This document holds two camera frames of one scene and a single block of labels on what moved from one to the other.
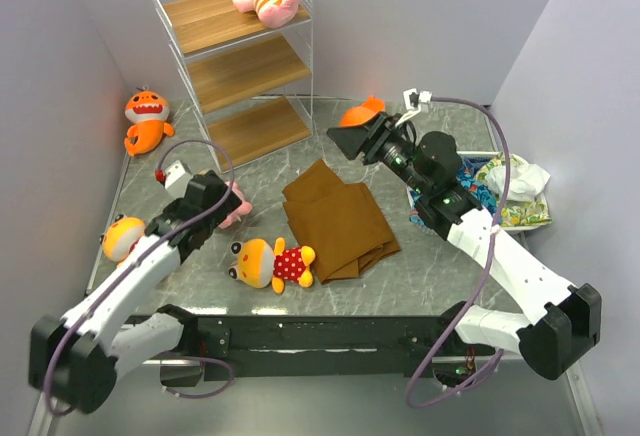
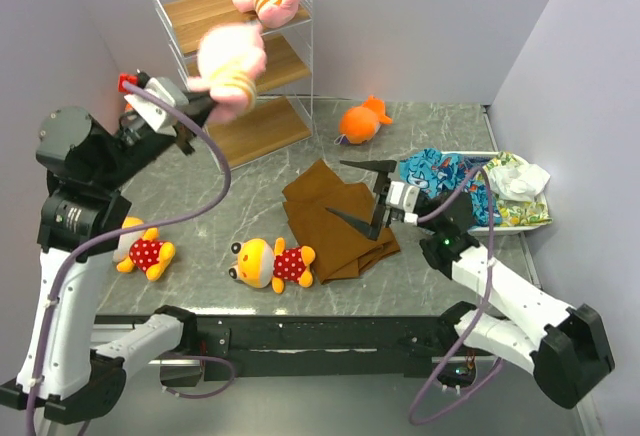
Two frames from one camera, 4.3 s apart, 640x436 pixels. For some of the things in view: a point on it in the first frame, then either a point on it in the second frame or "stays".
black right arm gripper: [351, 139] to [382, 214]
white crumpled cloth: [525, 180] stays
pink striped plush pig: [244, 208] to [230, 58]
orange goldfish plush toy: [362, 114] stays
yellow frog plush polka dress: [258, 264] stays
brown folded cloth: [339, 222] stays
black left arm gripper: [220, 215] to [200, 105]
